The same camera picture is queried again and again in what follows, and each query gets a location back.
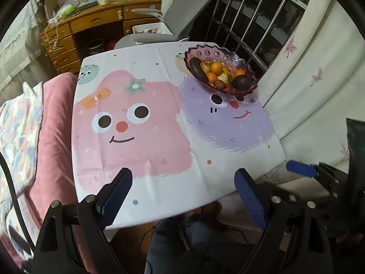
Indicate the dark avocado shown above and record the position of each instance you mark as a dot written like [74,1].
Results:
[242,83]

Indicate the wrinkled brown red fruit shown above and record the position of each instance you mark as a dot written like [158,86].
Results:
[219,85]

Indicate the pink glass fruit bowl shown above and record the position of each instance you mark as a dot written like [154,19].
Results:
[225,58]

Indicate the wooden desk with drawers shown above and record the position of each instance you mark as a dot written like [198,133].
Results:
[65,41]

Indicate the white lace cover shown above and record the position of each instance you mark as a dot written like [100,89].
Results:
[23,57]

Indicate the white butterfly curtain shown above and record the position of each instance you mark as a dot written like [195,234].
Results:
[315,84]

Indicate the grey office chair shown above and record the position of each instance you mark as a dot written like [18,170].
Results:
[179,18]

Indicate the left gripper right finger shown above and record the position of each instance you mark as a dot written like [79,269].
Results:
[270,215]

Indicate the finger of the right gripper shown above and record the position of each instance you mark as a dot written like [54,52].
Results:
[301,169]

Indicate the metal window grille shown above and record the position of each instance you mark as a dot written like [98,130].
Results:
[256,30]

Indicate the pink blanket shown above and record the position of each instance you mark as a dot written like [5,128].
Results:
[54,177]

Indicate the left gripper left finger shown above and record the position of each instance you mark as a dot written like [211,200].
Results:
[96,212]

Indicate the orange tangerine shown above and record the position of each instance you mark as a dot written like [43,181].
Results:
[239,72]
[217,68]
[212,77]

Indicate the white storage box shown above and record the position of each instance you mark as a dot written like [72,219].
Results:
[158,27]

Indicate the red apple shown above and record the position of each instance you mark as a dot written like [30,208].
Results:
[206,66]

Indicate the black waste basket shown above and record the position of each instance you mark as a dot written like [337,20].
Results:
[95,46]

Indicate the floral quilt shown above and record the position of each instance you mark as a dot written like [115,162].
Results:
[21,121]

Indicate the cartoon printed tablecloth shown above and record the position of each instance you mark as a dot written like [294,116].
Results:
[140,108]

